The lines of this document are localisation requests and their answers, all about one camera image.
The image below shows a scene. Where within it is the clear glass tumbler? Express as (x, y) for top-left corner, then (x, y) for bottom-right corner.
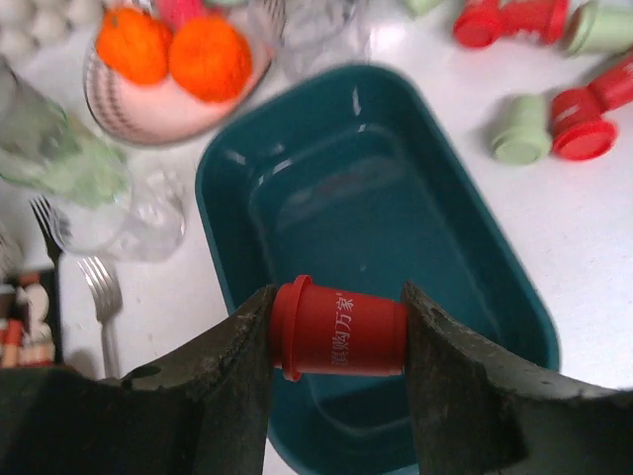
(52, 165), (186, 261)

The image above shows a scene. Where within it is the green glass cup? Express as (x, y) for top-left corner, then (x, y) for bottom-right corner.
(0, 58), (135, 253)

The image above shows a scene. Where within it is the egg tray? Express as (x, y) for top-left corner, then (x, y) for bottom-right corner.
(1, 0), (107, 59)

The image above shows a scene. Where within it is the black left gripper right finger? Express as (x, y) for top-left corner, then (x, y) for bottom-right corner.
(402, 283), (632, 474)

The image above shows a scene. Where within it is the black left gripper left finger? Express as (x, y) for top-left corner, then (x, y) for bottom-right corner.
(1, 286), (276, 474)

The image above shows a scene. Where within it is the silver fork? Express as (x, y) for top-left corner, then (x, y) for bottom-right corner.
(78, 256), (123, 378)
(30, 196), (64, 363)

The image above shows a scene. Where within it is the teal plastic storage basket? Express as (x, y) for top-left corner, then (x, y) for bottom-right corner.
(194, 62), (563, 475)

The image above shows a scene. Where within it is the pink bowl with oranges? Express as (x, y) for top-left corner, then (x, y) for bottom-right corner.
(83, 1), (285, 146)

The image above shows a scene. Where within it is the red coffee capsule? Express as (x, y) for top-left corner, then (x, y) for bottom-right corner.
(587, 51), (633, 112)
(550, 87), (617, 161)
(269, 275), (407, 382)

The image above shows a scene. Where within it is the green coffee capsule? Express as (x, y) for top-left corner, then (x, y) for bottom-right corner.
(491, 94), (552, 165)

